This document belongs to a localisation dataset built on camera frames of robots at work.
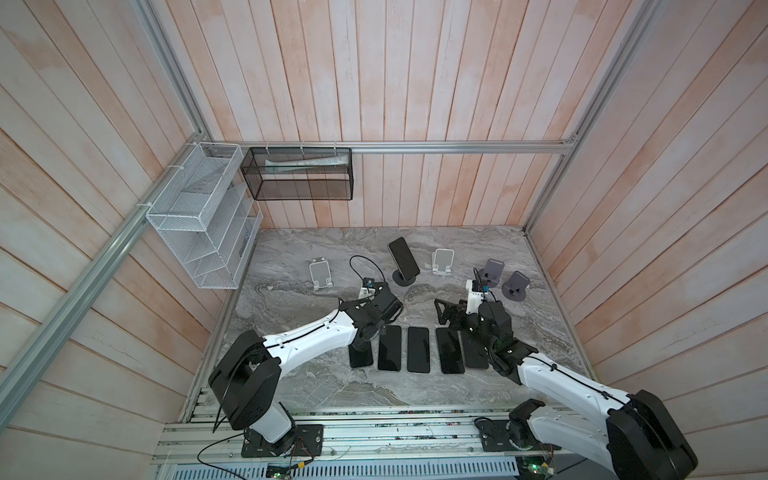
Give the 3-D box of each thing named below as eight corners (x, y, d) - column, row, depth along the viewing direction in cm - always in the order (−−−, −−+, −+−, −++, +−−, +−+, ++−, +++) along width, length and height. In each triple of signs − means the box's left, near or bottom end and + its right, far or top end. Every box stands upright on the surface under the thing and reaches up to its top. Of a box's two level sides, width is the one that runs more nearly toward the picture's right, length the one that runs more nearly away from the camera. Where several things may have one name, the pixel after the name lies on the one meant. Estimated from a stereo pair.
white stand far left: (315, 291, 104) (312, 281, 99) (311, 270, 110) (308, 260, 105) (333, 286, 105) (331, 277, 100) (328, 266, 111) (326, 255, 106)
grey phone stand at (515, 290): (505, 301, 102) (516, 285, 94) (501, 287, 106) (510, 270, 98) (519, 301, 102) (530, 285, 94) (514, 287, 106) (525, 270, 98)
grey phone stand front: (480, 287, 106) (488, 271, 98) (477, 274, 109) (484, 258, 102) (497, 287, 106) (506, 271, 98) (493, 274, 109) (502, 258, 102)
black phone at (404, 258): (404, 287, 105) (406, 265, 95) (386, 267, 111) (387, 244, 101) (417, 279, 107) (421, 256, 97) (399, 259, 113) (401, 236, 103)
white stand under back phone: (433, 276, 110) (434, 269, 107) (430, 255, 116) (431, 248, 113) (456, 276, 110) (458, 269, 107) (451, 255, 116) (453, 248, 113)
